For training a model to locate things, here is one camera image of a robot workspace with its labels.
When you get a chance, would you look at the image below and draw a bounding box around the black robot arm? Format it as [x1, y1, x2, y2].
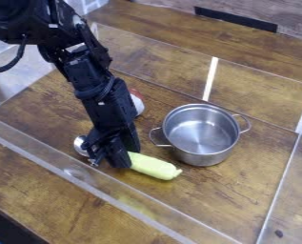
[0, 0, 140, 168]

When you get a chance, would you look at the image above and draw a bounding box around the stainless steel pot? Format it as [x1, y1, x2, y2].
[148, 104, 251, 167]

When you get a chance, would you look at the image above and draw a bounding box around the black cable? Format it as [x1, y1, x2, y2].
[0, 34, 28, 74]

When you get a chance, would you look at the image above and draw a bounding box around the clear acrylic enclosure panel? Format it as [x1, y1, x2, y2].
[0, 0, 302, 244]

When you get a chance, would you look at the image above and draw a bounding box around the black wall baseboard strip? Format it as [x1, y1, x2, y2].
[193, 6, 277, 32]

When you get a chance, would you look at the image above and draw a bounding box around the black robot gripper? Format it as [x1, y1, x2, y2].
[80, 78, 140, 169]

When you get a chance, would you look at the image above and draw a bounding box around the white red toy mushroom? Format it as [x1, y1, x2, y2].
[128, 89, 145, 114]

